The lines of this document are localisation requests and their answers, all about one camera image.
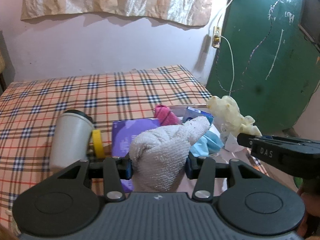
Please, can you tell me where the blue surgical mask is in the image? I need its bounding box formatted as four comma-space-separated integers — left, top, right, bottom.
190, 130, 224, 157

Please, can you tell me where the white towel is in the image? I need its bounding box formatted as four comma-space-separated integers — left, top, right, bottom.
129, 116, 210, 192

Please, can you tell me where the blue tissue packet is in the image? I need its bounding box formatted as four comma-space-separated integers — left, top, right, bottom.
182, 106, 214, 124

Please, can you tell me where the pink towel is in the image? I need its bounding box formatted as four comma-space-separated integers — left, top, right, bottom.
154, 105, 180, 126

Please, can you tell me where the person right hand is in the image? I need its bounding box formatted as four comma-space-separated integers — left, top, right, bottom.
297, 179, 319, 239

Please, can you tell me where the white cardboard box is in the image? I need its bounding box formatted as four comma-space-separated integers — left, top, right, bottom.
170, 102, 251, 196

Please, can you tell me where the yellow tape roll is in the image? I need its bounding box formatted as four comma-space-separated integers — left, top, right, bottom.
92, 129, 105, 159

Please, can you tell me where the purple wet wipes pack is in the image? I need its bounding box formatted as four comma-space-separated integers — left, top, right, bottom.
111, 118, 160, 193

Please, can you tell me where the grey tumbler black lid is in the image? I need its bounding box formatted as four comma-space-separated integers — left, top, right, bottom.
49, 109, 94, 172

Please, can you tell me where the green wooden door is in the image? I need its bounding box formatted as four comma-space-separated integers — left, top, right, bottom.
206, 0, 319, 133

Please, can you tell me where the plaid bed sheet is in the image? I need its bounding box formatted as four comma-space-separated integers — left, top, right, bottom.
0, 64, 268, 235

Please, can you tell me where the woven mat chair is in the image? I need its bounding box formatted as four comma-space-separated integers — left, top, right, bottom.
0, 53, 7, 91

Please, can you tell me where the wall power socket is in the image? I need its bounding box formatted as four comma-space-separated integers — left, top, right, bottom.
212, 26, 222, 49

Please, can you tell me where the white charger cable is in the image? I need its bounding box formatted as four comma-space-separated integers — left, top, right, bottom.
216, 0, 244, 98

